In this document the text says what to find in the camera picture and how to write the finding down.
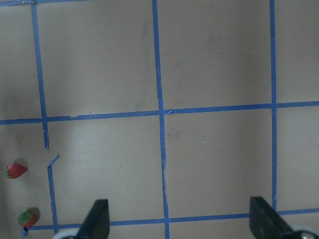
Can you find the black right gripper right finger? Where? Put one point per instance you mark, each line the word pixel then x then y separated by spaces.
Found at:
pixel 265 223

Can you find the red strawberry green top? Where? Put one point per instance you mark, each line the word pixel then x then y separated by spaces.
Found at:
pixel 15 170

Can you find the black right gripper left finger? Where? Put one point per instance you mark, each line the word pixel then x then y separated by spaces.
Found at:
pixel 97 222

